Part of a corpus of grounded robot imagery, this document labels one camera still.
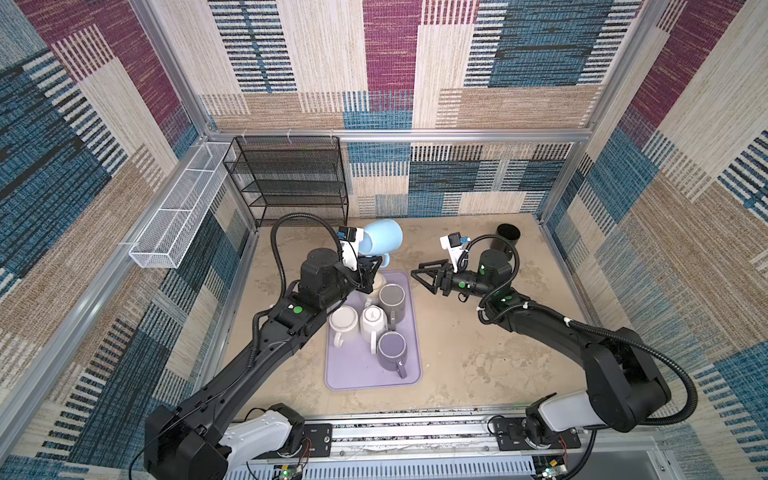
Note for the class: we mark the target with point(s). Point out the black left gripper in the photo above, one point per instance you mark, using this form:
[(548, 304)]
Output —
[(366, 279)]

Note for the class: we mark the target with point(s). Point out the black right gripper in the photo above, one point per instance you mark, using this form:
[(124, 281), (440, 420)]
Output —
[(444, 274)]

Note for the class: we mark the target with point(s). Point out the light blue mug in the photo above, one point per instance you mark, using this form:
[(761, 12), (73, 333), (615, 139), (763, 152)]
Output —
[(381, 238)]

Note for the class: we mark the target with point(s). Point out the black ceramic mug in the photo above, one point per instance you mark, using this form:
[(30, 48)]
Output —
[(511, 235)]

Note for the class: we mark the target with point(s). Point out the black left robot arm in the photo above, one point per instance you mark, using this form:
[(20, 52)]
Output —
[(200, 438)]

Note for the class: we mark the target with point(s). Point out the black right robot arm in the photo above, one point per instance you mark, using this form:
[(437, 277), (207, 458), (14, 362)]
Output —
[(624, 387)]

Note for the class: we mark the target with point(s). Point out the cream speckled mug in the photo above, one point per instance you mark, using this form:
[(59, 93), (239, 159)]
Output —
[(379, 282)]

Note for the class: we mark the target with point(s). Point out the grey ceramic mug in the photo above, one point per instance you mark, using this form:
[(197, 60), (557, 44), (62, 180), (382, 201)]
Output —
[(392, 299)]

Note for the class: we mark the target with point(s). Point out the white patterned mug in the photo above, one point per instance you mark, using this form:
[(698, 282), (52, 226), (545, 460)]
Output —
[(373, 323)]

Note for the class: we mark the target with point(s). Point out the white ceramic mug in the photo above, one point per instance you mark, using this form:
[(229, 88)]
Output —
[(344, 326)]

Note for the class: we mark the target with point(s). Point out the purple ceramic mug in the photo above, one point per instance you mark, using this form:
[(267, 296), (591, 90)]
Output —
[(392, 353)]

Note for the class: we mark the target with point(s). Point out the lavender plastic tray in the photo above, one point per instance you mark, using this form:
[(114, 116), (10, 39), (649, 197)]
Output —
[(353, 367)]

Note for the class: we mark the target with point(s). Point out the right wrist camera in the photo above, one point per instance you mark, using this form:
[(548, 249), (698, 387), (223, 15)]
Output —
[(456, 245)]

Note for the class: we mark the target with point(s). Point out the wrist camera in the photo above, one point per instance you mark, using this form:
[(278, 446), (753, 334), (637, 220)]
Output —
[(349, 241), (456, 245)]

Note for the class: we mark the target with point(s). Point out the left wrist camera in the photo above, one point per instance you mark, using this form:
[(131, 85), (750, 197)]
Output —
[(349, 241)]

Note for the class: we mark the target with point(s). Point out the black wire mesh shelf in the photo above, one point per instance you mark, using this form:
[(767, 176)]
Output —
[(279, 175)]

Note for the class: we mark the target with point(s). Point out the aluminium front rail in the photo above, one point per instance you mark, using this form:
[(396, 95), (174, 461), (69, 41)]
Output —
[(456, 444)]

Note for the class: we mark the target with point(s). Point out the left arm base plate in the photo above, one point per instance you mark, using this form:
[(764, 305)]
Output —
[(304, 440)]

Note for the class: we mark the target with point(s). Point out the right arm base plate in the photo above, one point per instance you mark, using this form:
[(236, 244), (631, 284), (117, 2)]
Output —
[(511, 434)]

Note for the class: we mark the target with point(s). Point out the white wire mesh basket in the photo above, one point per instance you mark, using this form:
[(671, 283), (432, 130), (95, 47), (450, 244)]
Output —
[(166, 239)]

